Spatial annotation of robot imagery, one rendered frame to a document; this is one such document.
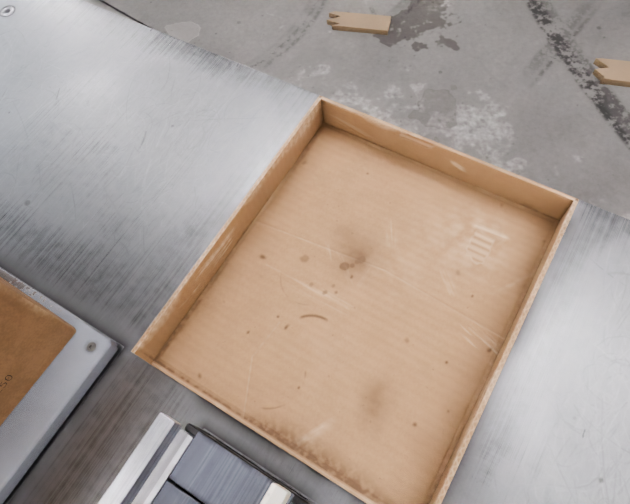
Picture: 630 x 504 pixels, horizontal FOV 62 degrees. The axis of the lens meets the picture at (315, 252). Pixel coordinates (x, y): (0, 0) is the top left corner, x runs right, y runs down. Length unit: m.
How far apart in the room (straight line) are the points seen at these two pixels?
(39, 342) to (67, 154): 0.24
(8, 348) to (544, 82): 1.63
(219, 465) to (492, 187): 0.34
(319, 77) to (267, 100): 1.18
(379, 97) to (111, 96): 1.16
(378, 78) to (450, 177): 1.25
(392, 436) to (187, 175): 0.32
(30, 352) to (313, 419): 0.23
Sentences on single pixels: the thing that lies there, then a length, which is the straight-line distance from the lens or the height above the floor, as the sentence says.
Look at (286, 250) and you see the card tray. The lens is 0.50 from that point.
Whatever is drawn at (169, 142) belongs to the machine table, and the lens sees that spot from 0.60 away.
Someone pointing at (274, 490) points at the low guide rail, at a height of 0.91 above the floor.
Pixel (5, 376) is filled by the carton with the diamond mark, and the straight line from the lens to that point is 0.48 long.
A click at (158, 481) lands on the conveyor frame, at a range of 0.42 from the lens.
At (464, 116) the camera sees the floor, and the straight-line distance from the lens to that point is 1.69.
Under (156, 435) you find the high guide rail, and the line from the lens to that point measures 0.34.
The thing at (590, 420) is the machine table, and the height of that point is 0.83.
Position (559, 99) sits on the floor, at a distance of 1.79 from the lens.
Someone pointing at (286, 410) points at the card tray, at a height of 0.83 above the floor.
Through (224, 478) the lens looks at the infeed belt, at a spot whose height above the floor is 0.88.
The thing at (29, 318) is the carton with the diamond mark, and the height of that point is 0.91.
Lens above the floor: 1.27
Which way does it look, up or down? 64 degrees down
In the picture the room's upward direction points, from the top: 11 degrees counter-clockwise
